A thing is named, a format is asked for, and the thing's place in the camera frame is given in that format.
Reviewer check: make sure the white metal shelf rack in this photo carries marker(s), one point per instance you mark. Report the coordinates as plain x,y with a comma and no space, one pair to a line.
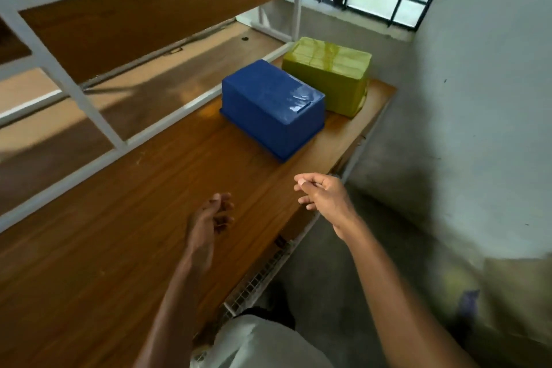
64,83

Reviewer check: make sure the person's left hand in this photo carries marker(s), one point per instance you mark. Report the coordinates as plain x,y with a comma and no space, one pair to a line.
205,225

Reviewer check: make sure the person's left forearm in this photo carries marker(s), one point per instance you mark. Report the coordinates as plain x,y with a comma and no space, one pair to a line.
177,316

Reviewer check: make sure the person's right hand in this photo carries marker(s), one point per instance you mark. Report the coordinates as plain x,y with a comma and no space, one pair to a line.
330,201

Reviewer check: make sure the yellow plastic bin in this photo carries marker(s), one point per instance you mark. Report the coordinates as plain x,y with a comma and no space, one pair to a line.
340,74

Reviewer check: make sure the blue marked cardboard box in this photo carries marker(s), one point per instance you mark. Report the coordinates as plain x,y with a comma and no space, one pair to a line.
513,303

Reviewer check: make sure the blue plastic bin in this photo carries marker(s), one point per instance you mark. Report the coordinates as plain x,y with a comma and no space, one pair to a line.
267,109

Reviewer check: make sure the person's grey shirt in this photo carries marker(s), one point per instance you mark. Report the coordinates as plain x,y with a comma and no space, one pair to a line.
258,346

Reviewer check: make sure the person's right forearm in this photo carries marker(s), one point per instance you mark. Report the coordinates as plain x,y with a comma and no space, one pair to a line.
401,303

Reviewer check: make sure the person's dark trousers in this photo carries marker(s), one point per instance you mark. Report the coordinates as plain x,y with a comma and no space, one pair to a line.
276,303

